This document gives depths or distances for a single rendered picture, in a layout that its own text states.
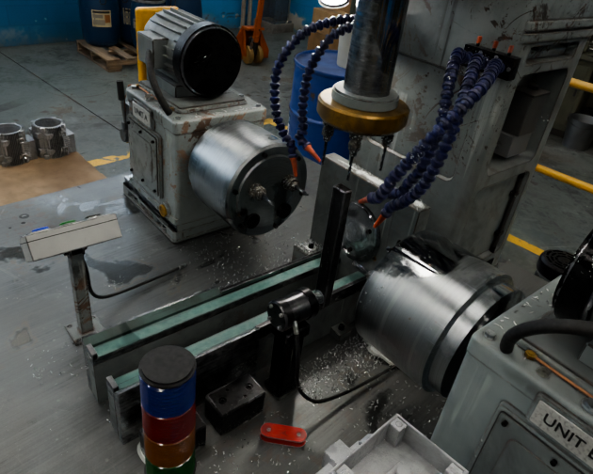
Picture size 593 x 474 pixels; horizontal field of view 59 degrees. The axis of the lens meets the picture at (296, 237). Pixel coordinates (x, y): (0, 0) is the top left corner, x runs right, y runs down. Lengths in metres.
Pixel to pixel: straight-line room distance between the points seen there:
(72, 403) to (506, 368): 0.78
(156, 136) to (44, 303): 0.49
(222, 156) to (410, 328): 0.61
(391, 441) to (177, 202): 0.95
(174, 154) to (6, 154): 2.17
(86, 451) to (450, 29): 1.04
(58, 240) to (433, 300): 0.69
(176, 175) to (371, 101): 0.61
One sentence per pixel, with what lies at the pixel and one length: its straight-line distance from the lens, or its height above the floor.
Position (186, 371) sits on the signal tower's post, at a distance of 0.58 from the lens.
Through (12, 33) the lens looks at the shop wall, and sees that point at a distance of 6.59.
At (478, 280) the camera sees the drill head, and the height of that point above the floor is 1.16.
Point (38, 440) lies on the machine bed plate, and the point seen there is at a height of 0.80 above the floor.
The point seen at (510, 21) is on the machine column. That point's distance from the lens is 1.08.
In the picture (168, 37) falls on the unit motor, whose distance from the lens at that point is 1.45.
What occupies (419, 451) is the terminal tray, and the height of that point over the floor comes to 1.12.
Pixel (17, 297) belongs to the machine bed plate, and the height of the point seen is 0.80.
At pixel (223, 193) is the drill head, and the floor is 1.06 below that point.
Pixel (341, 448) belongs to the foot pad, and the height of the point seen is 1.07.
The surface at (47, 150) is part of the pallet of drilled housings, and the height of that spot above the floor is 0.21.
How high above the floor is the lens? 1.65
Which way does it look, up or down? 33 degrees down
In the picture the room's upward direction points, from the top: 8 degrees clockwise
